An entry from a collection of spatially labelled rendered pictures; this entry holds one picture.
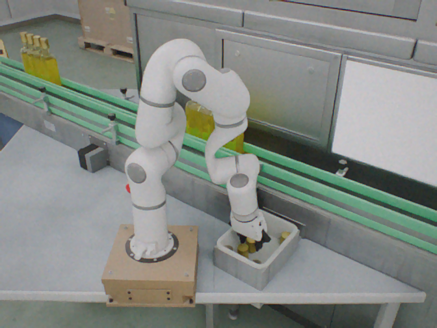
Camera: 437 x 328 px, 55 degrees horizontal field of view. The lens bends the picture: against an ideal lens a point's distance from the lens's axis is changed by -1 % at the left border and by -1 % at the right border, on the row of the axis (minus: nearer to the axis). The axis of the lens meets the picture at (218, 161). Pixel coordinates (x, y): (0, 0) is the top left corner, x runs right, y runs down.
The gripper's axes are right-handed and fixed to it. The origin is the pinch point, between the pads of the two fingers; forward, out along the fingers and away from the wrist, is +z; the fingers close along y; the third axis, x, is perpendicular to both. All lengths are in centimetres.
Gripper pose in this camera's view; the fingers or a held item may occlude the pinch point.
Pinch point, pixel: (251, 241)
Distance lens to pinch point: 133.0
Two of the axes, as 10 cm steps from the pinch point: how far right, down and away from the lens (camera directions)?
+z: 1.6, 6.9, 7.0
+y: -8.2, -3.0, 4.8
